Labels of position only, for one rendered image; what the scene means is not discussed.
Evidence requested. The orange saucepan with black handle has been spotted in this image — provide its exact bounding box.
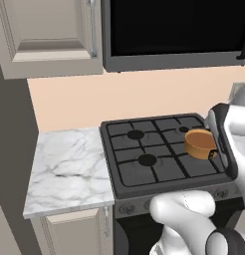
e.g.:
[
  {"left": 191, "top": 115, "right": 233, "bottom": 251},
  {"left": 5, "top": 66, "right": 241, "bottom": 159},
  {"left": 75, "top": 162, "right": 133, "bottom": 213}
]
[{"left": 183, "top": 128, "right": 218, "bottom": 161}]

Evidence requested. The silver wall cupboard handle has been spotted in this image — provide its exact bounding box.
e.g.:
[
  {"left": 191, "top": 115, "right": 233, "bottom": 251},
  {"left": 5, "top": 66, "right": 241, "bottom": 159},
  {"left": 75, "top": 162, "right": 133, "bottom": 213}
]
[{"left": 89, "top": 0, "right": 98, "bottom": 58}]

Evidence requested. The dark grey stove knob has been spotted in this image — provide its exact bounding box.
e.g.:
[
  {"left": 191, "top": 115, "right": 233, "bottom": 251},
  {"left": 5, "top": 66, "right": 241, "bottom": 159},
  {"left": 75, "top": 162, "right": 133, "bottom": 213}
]
[
  {"left": 214, "top": 187, "right": 230, "bottom": 200},
  {"left": 119, "top": 203, "right": 136, "bottom": 216},
  {"left": 143, "top": 199, "right": 155, "bottom": 212}
]

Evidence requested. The dark grey gas hob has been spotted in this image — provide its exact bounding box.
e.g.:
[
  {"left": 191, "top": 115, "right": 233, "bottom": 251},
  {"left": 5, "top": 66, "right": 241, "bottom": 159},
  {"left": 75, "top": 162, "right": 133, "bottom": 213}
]
[{"left": 99, "top": 113, "right": 243, "bottom": 201}]

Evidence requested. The grey-brown tall cabinet side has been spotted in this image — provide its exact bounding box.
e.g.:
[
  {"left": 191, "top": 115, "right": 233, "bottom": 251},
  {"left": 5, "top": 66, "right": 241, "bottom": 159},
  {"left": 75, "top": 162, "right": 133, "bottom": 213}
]
[{"left": 0, "top": 49, "right": 43, "bottom": 255}]

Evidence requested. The beige base cupboard door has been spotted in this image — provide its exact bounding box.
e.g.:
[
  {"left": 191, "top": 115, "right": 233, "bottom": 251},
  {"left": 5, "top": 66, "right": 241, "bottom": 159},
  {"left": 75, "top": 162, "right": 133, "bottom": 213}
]
[{"left": 30, "top": 206, "right": 115, "bottom": 255}]

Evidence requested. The beige wall cupboard door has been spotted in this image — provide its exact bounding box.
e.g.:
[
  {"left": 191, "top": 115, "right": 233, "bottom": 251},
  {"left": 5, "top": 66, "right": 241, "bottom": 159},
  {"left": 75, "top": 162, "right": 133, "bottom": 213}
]
[{"left": 0, "top": 0, "right": 105, "bottom": 81}]

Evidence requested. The black oven door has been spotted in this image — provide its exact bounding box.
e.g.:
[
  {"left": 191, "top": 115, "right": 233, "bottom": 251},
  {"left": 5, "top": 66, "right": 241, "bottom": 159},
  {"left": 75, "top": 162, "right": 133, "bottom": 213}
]
[{"left": 114, "top": 196, "right": 245, "bottom": 255}]

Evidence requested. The black microwave handle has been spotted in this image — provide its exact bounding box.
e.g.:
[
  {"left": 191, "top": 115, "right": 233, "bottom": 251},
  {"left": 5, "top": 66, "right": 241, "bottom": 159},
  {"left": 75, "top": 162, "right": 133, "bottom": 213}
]
[{"left": 235, "top": 18, "right": 245, "bottom": 61}]

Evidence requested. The black and grey microwave oven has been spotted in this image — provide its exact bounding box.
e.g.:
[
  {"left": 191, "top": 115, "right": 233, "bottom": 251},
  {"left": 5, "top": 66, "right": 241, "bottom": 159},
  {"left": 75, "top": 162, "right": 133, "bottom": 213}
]
[{"left": 101, "top": 0, "right": 245, "bottom": 74}]

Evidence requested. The silver base cupboard handle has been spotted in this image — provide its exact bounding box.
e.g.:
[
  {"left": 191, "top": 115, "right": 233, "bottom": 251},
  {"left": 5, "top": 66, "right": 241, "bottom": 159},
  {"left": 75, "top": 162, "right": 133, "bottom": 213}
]
[{"left": 103, "top": 205, "right": 111, "bottom": 239}]

